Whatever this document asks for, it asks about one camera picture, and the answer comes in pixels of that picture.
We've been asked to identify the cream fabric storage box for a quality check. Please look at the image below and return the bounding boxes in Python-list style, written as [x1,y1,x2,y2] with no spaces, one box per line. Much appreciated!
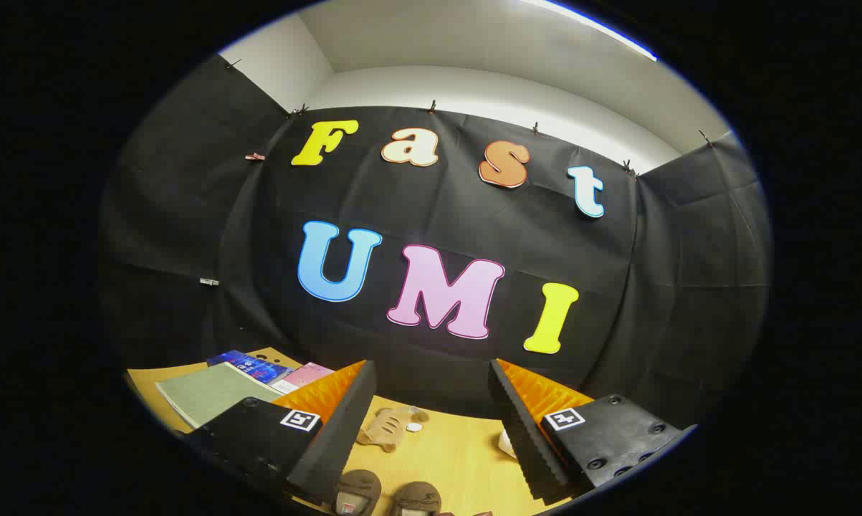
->
[155,362,284,431]

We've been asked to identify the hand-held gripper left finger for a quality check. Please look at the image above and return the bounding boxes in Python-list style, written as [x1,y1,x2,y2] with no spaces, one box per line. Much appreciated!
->
[184,360,378,507]

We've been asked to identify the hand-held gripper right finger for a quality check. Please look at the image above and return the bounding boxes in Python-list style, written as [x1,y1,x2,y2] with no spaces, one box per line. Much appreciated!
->
[488,358,698,504]

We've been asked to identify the brown plush toy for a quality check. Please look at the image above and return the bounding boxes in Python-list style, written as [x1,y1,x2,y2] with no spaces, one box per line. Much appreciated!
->
[356,406,430,454]

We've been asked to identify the black backdrop cloth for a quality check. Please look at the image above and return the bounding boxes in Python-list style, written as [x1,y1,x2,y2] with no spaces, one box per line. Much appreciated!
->
[97,54,774,431]

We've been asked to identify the blue book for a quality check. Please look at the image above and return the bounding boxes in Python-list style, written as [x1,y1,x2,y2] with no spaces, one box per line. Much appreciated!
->
[206,350,293,386]

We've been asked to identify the pink book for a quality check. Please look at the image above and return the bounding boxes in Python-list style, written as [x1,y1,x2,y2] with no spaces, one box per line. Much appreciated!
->
[269,362,335,395]

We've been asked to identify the brown fuzzy shoe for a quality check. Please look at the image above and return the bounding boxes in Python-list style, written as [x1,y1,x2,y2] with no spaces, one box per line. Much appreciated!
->
[332,469,383,516]
[390,482,443,516]

